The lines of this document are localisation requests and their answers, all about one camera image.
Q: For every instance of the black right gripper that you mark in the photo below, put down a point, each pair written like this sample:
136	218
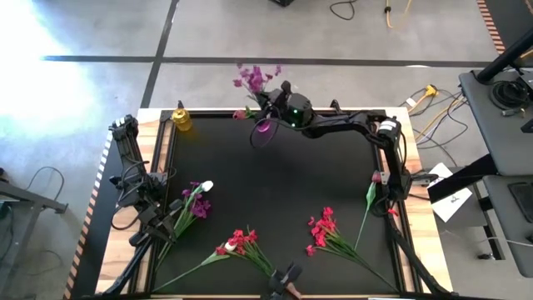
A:
297	109

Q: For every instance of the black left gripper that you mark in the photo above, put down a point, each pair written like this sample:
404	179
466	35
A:
157	221

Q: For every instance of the dark pink artificial tulip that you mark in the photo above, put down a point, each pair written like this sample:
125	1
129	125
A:
239	114
370	196

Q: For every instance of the purple artificial flower bunch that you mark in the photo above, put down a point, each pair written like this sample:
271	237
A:
255	81
200	207

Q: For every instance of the white artificial tulip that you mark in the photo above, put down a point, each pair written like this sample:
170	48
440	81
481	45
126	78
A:
230	246
207	186

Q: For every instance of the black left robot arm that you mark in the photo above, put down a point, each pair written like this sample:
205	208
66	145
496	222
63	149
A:
129	146

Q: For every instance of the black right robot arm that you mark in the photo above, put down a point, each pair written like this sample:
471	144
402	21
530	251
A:
345	121

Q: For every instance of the yellow glass vase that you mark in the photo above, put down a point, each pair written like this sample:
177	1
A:
182	120

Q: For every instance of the black table clamp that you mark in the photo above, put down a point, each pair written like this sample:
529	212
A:
180	104
335	105

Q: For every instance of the black diagonal support strut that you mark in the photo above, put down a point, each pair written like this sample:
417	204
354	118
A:
412	260
125	271

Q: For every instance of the black table mat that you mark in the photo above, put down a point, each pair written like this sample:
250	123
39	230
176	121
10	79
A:
270	187

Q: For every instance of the black floor mat striped edge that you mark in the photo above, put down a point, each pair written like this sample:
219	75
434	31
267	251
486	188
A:
512	16
96	258

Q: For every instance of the black box on floor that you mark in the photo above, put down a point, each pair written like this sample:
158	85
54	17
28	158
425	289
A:
283	2

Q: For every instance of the black hand-held tool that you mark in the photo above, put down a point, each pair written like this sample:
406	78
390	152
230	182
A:
283	277

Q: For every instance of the person's hand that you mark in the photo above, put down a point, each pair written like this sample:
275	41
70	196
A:
295	290

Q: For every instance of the small red tag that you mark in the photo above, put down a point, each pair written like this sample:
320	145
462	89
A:
392	212

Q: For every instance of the yellow power plug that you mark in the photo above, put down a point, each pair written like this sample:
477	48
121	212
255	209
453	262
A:
431	89

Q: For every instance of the black desk support beam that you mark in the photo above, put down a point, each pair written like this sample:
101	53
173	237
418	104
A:
462	179

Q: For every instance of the white paper sheet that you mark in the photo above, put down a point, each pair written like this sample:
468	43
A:
451	204

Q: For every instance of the grey desk top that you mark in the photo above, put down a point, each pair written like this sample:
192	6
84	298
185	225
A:
499	141
506	258

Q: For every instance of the black monitor pole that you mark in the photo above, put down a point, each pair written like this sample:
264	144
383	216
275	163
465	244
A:
506	56

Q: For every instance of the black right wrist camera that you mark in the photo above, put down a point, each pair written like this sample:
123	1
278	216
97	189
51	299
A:
286	86

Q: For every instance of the grey metal bracket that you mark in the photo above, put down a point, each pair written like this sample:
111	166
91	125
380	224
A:
386	179

